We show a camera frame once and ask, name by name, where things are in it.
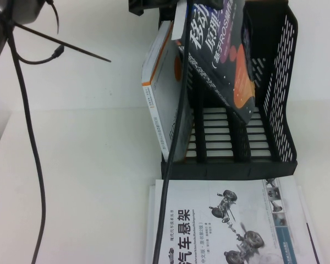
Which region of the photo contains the short black cable with plug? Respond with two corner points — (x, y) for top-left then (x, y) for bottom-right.
(15, 45), (65, 65)

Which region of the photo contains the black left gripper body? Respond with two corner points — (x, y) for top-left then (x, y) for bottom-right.
(128, 0), (180, 16)

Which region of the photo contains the white car suspension book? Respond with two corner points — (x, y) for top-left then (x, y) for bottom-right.
(153, 177), (317, 264)

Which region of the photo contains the black plastic book stand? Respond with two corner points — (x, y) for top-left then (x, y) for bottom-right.
(158, 0), (299, 179)

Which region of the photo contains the dark blue robotics book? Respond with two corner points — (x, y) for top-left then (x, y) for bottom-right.
(172, 0), (264, 126)

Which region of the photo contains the white and orange book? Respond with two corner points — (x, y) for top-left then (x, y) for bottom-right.
(141, 21), (195, 163)

